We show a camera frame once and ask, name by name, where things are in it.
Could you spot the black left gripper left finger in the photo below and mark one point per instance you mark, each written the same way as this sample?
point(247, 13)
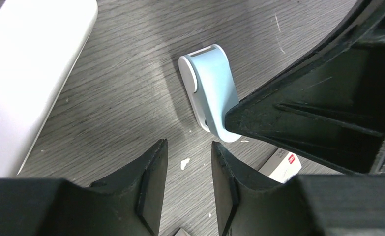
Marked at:
point(127, 202)

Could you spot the white stapler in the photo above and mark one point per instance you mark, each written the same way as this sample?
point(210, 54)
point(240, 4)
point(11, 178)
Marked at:
point(40, 42)

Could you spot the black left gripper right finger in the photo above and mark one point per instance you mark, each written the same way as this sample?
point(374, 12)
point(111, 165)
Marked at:
point(251, 204)

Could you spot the grey staple box tray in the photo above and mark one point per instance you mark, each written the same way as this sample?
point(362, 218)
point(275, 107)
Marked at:
point(182, 232)

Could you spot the small blue grey stapler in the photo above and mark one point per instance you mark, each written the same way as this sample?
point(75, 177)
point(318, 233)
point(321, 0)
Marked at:
point(209, 84)

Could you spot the white playing card box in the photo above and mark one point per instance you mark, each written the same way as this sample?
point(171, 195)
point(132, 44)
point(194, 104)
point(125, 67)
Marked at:
point(281, 166)

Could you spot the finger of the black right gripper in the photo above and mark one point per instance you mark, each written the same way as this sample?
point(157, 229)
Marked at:
point(328, 106)

